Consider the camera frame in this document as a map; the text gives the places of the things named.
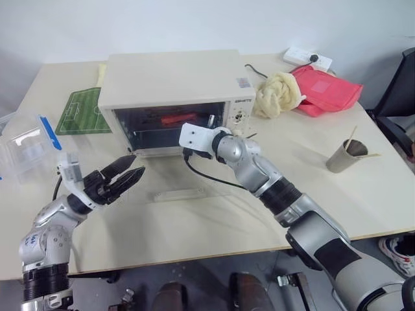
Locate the wooden stick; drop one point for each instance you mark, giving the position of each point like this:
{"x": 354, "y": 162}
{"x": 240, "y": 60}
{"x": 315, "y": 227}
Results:
{"x": 351, "y": 137}
{"x": 368, "y": 155}

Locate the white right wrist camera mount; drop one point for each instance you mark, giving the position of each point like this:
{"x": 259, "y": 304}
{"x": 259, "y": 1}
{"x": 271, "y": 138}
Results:
{"x": 194, "y": 137}

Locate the black chair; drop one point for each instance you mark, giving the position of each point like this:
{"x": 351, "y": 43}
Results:
{"x": 398, "y": 103}

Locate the brown paper cup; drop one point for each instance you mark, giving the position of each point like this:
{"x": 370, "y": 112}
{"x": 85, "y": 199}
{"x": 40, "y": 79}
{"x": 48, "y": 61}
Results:
{"x": 345, "y": 158}

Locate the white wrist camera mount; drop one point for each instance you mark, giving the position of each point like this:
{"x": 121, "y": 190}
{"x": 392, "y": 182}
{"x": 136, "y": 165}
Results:
{"x": 194, "y": 137}
{"x": 69, "y": 170}

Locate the blue container lid clip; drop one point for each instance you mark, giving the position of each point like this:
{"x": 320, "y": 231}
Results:
{"x": 51, "y": 133}

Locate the clear plastic container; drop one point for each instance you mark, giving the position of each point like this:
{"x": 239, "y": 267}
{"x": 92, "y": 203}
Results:
{"x": 22, "y": 152}

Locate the pale yellow cloth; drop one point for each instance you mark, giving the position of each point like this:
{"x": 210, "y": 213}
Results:
{"x": 101, "y": 74}

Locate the green soccer field mat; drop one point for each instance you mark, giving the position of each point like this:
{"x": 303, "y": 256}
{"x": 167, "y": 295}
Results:
{"x": 82, "y": 111}

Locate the white power strip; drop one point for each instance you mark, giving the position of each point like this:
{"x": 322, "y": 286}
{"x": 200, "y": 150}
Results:
{"x": 306, "y": 58}

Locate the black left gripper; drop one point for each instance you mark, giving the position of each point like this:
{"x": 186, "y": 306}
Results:
{"x": 95, "y": 188}

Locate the dark rounded shape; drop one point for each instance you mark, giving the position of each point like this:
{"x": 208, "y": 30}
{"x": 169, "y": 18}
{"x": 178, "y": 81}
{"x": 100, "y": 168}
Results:
{"x": 251, "y": 291}
{"x": 172, "y": 296}

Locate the cream knotted towel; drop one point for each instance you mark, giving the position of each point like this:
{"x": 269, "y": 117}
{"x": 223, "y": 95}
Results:
{"x": 275, "y": 94}

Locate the black power plug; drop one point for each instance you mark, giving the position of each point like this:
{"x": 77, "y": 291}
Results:
{"x": 314, "y": 58}

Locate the cream toaster oven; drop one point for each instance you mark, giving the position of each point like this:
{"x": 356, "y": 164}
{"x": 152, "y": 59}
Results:
{"x": 172, "y": 77}

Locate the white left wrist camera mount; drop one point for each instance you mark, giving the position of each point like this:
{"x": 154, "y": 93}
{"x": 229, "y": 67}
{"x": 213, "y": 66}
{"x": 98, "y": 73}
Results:
{"x": 69, "y": 170}

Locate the white sneaker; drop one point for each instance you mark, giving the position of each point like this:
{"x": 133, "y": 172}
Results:
{"x": 397, "y": 254}

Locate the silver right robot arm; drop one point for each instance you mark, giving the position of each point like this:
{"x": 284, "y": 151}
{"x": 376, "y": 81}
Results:
{"x": 291, "y": 201}

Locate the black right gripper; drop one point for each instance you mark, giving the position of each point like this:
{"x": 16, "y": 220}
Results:
{"x": 194, "y": 153}

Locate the metal table leg fitting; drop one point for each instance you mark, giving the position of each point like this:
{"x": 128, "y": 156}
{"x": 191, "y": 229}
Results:
{"x": 291, "y": 285}

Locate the red fabric pouch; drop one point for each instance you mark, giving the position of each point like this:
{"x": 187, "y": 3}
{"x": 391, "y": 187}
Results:
{"x": 327, "y": 92}

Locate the red sausage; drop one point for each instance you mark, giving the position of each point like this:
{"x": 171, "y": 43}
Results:
{"x": 176, "y": 119}

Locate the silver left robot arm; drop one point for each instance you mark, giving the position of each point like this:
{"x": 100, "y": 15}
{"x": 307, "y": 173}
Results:
{"x": 48, "y": 239}

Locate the dark sausage tray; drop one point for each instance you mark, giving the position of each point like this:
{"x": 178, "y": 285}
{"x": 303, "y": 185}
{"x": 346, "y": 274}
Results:
{"x": 152, "y": 121}

